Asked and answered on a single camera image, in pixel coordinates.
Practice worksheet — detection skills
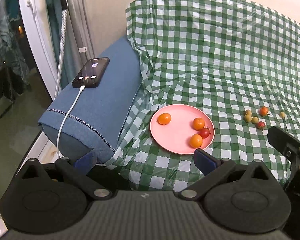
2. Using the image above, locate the red cherry tomato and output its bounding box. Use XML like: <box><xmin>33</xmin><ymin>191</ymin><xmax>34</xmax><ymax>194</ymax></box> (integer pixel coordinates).
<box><xmin>256</xmin><ymin>121</ymin><xmax>265</xmax><ymax>129</ymax></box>
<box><xmin>199</xmin><ymin>127</ymin><xmax>211</xmax><ymax>139</ymax></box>

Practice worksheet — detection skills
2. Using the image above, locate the small orange tomato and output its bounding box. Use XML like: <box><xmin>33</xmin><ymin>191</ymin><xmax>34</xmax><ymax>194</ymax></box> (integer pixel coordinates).
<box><xmin>192</xmin><ymin>118</ymin><xmax>205</xmax><ymax>131</ymax></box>

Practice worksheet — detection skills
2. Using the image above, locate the large orange mandarin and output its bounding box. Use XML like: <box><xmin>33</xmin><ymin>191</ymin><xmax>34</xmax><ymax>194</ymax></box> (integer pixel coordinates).
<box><xmin>157</xmin><ymin>113</ymin><xmax>171</xmax><ymax>125</ymax></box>

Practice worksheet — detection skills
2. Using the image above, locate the orange tomato with stem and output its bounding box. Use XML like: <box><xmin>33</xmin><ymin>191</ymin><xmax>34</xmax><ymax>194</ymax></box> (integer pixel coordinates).
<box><xmin>259</xmin><ymin>106</ymin><xmax>269</xmax><ymax>116</ymax></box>

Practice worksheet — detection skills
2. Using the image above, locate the pink round plate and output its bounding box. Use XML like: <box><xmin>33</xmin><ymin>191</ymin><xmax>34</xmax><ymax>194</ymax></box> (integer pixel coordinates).
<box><xmin>149</xmin><ymin>104</ymin><xmax>215</xmax><ymax>155</ymax></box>

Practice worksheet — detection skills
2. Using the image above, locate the black smartphone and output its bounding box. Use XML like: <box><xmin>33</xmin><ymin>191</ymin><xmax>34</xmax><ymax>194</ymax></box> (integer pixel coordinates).
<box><xmin>72</xmin><ymin>57</ymin><xmax>110</xmax><ymax>88</ymax></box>

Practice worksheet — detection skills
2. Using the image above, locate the grey curtain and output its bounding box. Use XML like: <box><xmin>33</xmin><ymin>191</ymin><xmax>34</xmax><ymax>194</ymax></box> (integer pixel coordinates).
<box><xmin>46</xmin><ymin>0</ymin><xmax>95</xmax><ymax>89</ymax></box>

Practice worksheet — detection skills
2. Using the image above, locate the white charging cable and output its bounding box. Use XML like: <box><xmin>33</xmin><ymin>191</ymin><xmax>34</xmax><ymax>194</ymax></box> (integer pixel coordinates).
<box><xmin>56</xmin><ymin>85</ymin><xmax>86</xmax><ymax>159</ymax></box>

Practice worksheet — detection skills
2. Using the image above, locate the braided silver hose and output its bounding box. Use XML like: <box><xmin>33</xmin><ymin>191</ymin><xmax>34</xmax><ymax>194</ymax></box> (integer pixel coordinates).
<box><xmin>53</xmin><ymin>8</ymin><xmax>68</xmax><ymax>100</ymax></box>

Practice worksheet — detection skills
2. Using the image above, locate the white door frame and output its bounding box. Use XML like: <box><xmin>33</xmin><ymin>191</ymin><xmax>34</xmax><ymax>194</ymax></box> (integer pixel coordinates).
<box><xmin>19</xmin><ymin>0</ymin><xmax>57</xmax><ymax>98</ymax></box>

